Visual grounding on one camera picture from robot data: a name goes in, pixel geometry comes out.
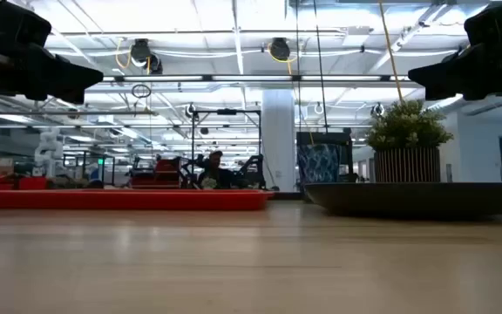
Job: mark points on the patterned translucent drinking cup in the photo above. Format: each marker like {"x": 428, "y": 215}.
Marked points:
{"x": 320, "y": 163}

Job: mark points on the black round plate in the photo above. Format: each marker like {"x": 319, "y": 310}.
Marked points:
{"x": 416, "y": 198}

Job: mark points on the potted plant in ribbed pot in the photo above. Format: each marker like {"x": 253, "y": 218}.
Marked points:
{"x": 408, "y": 131}

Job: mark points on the black metal stand frame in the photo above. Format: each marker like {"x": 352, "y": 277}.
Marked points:
{"x": 193, "y": 144}

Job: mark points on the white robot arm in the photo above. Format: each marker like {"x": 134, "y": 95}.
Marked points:
{"x": 48, "y": 150}

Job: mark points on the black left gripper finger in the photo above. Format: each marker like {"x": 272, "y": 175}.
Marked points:
{"x": 59, "y": 76}
{"x": 71, "y": 96}

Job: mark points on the person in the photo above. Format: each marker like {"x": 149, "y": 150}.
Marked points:
{"x": 214, "y": 174}

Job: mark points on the white pillar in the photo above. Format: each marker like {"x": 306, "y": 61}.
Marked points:
{"x": 278, "y": 139}

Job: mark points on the red box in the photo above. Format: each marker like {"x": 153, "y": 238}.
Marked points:
{"x": 22, "y": 183}

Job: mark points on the red tool cart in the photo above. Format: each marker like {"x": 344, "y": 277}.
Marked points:
{"x": 157, "y": 174}

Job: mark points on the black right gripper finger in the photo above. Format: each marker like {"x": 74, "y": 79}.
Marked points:
{"x": 442, "y": 94}
{"x": 451, "y": 72}

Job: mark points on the red plastic tray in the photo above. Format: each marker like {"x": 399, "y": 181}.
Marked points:
{"x": 129, "y": 200}

